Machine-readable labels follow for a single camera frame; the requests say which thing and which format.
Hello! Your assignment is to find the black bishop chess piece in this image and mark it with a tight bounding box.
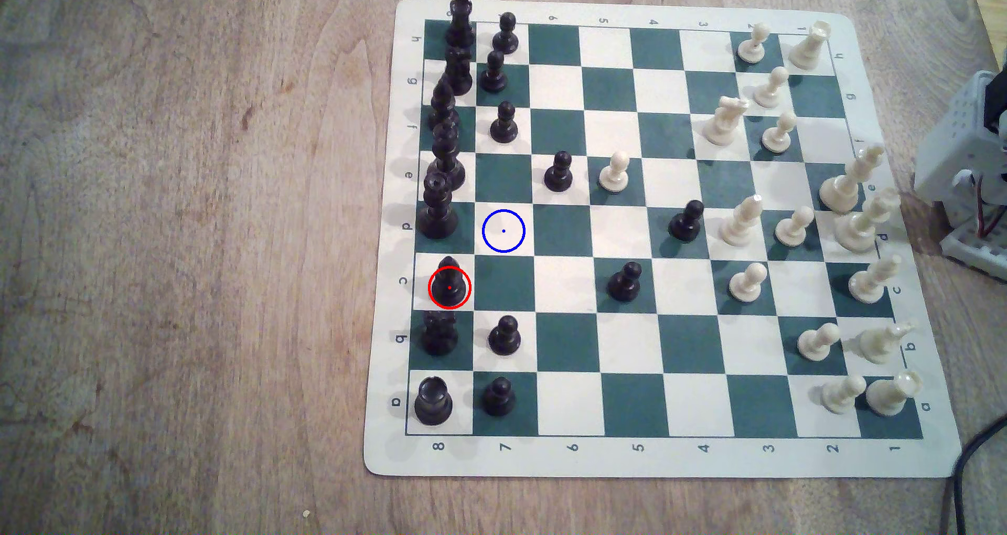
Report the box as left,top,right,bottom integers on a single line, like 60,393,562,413
428,77,462,132
430,255,470,309

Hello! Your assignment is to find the black queen chess piece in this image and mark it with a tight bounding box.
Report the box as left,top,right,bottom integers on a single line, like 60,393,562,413
417,170,459,239

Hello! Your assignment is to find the black pawn chess piece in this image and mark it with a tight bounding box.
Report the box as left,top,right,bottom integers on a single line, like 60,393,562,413
488,315,522,357
669,200,705,243
544,151,574,193
492,13,520,55
608,261,642,303
480,50,509,94
482,378,516,418
490,102,520,144

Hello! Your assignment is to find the black knight chess piece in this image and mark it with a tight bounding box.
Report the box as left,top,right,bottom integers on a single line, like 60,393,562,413
421,308,459,357
443,46,475,97

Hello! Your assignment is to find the green and white chess mat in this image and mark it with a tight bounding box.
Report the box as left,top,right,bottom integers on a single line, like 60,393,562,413
363,0,962,478

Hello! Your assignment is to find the black king chess piece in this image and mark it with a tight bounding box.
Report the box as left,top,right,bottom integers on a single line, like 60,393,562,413
430,122,467,191

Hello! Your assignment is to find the white pawn chess piece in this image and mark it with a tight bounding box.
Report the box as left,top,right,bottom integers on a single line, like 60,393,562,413
775,206,815,248
736,22,770,65
798,323,841,362
821,374,867,415
598,151,632,193
762,111,798,154
754,66,790,110
729,262,768,303

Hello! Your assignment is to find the black rook chess piece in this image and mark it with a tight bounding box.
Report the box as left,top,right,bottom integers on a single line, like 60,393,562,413
414,376,454,426
445,0,476,48

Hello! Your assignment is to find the white bishop chess piece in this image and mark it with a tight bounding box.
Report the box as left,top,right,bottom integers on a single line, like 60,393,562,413
719,194,764,247
849,253,904,305

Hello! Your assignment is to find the white knight chess piece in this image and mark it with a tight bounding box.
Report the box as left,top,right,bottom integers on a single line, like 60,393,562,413
701,96,750,146
858,318,918,365

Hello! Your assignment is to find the white king chess piece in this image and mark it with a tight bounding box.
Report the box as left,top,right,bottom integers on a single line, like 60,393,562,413
819,143,885,215

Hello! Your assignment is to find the white queen chess piece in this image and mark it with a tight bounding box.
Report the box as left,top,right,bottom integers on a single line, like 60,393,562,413
834,186,900,253

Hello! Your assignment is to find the white rook chess piece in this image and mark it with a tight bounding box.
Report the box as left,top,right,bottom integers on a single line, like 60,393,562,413
789,20,833,72
866,370,922,417

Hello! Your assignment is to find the black cable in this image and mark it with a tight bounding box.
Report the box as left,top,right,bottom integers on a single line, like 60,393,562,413
940,417,1007,535

